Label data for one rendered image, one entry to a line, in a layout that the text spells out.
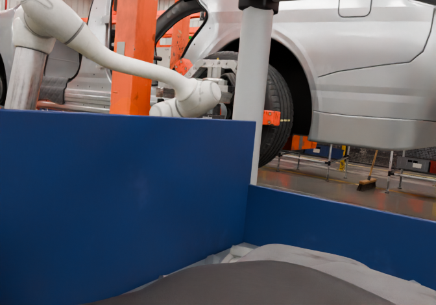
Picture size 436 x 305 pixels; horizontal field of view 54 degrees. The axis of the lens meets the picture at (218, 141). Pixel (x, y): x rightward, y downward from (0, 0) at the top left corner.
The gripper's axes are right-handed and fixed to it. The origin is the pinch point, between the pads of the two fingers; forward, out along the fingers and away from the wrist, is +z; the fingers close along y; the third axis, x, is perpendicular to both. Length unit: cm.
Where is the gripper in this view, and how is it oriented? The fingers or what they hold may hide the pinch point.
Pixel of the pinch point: (216, 117)
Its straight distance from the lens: 195.3
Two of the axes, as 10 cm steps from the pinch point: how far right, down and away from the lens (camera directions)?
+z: 5.6, -0.1, 8.3
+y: 8.2, 1.2, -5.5
